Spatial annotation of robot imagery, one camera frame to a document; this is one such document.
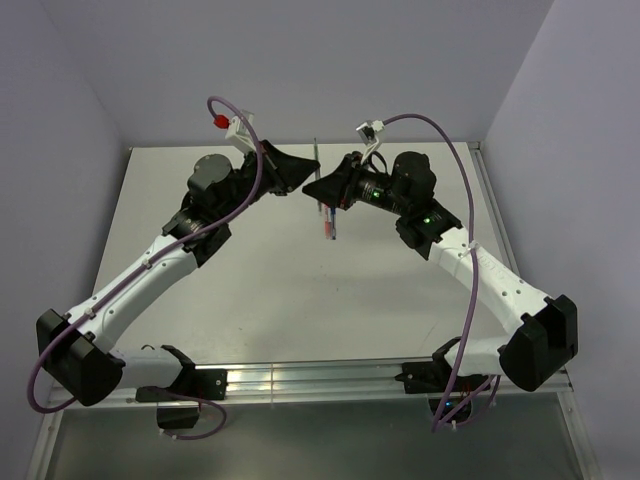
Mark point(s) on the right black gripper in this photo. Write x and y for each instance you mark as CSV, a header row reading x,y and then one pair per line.
x,y
339,187

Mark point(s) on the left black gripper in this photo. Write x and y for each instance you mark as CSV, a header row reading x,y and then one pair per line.
x,y
284,171

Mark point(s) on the blue pen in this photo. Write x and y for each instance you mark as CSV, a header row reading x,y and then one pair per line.
x,y
333,231

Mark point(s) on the red highlighter pen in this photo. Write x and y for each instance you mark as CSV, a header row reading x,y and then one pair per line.
x,y
327,222

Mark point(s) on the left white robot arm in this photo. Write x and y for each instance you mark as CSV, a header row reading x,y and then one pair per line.
x,y
78,348

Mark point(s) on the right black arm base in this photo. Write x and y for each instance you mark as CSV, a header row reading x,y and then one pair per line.
x,y
431,377

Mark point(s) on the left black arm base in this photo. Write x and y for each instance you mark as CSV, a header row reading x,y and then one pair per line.
x,y
200,386

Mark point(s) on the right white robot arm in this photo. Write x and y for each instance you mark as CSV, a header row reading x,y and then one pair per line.
x,y
541,332

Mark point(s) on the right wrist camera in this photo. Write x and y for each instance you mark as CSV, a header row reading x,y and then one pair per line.
x,y
371,133

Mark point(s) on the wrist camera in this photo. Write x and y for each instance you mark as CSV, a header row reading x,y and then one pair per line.
x,y
371,133
237,133

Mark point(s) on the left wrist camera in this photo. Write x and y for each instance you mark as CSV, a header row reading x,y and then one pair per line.
x,y
237,133

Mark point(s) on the aluminium mounting rail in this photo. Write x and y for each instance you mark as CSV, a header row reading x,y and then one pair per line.
x,y
316,381

